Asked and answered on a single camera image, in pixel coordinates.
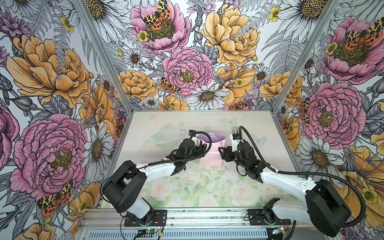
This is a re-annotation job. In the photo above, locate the purple wrapping paper sheet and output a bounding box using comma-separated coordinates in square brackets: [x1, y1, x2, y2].
[199, 132, 226, 168]

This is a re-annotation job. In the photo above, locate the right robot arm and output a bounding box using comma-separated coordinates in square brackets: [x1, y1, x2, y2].
[218, 142, 351, 237]

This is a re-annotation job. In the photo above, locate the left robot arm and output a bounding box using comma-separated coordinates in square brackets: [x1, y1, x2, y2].
[100, 137, 212, 226]

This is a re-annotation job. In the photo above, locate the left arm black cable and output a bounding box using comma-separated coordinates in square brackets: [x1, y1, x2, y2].
[99, 131, 213, 211]

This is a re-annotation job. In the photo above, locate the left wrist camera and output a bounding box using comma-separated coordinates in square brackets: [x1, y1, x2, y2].
[189, 130, 201, 146]

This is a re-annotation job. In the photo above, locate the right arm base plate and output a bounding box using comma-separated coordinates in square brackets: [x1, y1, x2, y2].
[245, 209, 291, 226]

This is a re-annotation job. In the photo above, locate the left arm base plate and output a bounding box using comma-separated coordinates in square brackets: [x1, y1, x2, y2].
[124, 210, 168, 227]

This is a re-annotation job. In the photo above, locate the white slotted cable duct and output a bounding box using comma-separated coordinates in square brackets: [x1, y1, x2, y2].
[83, 228, 269, 240]

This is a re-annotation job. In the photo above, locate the aluminium front rail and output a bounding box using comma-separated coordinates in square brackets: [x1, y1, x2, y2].
[77, 207, 337, 230]

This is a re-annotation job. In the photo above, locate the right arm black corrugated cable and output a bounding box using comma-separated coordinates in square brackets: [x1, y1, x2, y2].
[238, 125, 367, 229]

